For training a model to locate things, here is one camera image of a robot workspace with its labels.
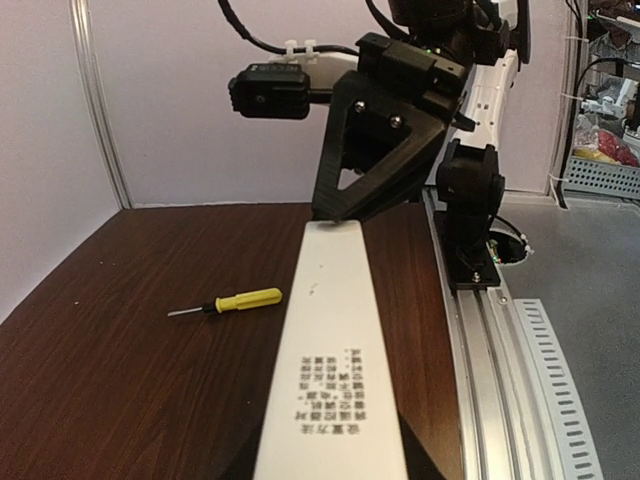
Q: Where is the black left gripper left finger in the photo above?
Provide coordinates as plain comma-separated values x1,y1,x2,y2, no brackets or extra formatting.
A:
209,427,262,480

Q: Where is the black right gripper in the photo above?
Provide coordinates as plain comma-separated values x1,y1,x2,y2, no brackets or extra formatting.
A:
311,33,473,222

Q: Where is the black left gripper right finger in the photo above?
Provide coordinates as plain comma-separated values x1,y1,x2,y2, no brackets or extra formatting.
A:
397,412,455,480

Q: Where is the white remote control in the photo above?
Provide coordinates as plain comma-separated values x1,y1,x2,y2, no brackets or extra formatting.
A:
253,221,408,479

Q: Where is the yellow handled screwdriver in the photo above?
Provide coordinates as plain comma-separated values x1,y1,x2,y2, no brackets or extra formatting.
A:
167,288,283,318

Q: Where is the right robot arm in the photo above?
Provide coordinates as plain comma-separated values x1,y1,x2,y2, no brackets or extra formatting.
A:
312,1,531,250

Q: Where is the aluminium front rail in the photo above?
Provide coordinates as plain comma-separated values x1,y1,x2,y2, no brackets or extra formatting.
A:
422,187,574,480

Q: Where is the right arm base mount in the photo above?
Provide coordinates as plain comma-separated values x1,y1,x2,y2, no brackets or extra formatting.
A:
434,211,501,292

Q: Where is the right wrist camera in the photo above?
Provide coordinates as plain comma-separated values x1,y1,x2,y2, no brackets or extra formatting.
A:
228,39,359,120

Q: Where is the perforated cable tray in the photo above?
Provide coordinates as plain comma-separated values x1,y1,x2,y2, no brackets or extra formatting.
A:
514,299,603,479

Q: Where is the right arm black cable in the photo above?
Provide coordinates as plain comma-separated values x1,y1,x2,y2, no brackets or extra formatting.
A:
217,0,361,56

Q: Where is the aluminium corner post left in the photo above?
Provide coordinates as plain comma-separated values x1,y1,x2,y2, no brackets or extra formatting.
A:
68,0,134,210

